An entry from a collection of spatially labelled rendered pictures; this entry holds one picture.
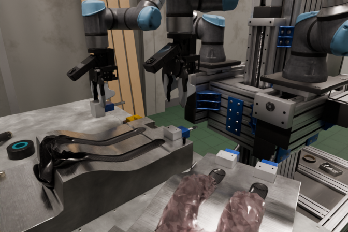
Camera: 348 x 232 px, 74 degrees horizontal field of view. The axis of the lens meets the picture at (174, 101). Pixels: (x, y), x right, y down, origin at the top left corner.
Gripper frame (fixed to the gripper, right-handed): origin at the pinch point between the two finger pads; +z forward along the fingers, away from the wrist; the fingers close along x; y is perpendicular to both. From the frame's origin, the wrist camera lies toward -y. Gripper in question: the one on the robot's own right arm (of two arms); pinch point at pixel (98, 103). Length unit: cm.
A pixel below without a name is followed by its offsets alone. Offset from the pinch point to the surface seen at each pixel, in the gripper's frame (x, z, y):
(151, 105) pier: 167, 82, 136
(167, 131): -28.7, 3.8, 10.0
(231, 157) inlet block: -48, 7, 18
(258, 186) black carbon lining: -58, 10, 16
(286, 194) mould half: -64, 10, 18
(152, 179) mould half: -36.1, 12.3, -1.0
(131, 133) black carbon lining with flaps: -17.4, 6.8, 3.4
